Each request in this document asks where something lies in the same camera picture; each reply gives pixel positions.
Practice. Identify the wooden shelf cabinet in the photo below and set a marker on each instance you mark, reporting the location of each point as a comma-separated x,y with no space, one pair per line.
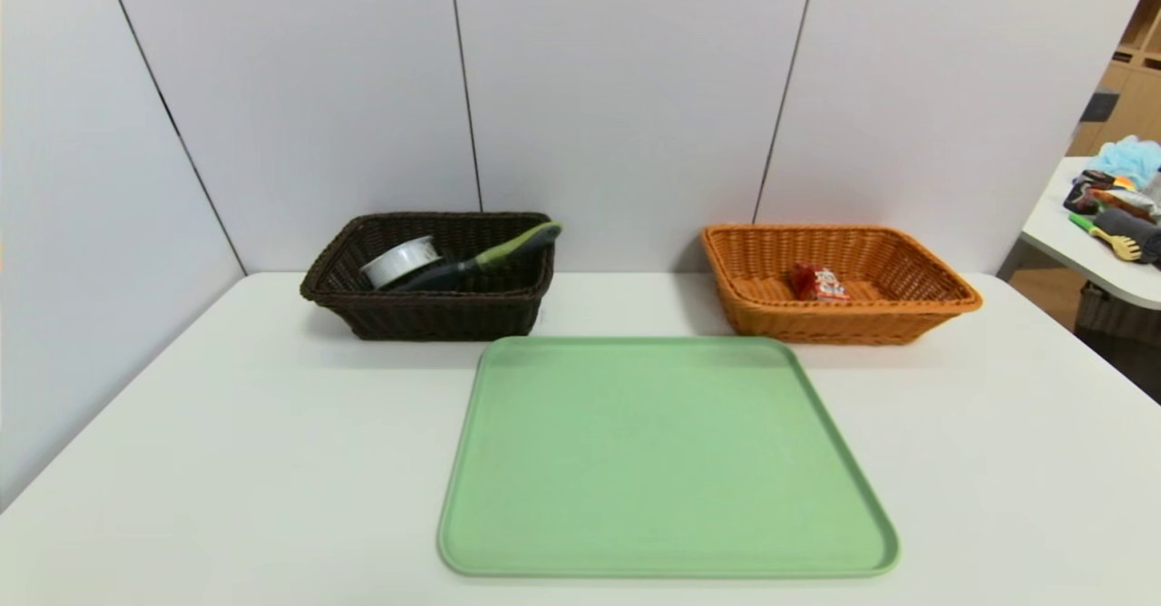
1138,89

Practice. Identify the dark brown wicker basket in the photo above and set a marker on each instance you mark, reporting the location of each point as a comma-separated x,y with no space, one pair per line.
426,316

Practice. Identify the light green plastic tray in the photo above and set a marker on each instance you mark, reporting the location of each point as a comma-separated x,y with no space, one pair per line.
662,461

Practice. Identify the red milk carton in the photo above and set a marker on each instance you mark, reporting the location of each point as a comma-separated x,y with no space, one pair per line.
818,282

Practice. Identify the dark wicker storage basket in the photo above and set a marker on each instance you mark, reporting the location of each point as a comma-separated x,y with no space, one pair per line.
1116,316

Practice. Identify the white side table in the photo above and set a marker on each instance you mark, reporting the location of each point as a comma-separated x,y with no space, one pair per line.
1070,243

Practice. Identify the dark grey square object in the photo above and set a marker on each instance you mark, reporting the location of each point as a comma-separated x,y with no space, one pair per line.
1099,105

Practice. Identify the white round plastic container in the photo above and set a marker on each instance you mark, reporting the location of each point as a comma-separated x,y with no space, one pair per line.
399,261

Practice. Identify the colourful snack packets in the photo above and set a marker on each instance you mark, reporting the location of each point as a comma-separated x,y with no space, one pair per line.
1102,192

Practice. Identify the light blue cloth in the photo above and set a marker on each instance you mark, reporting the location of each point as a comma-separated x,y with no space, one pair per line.
1129,160

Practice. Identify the orange wicker basket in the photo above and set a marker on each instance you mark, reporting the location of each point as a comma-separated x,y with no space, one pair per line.
907,320

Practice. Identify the dark grey cloth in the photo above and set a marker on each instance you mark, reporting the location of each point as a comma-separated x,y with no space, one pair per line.
1134,225

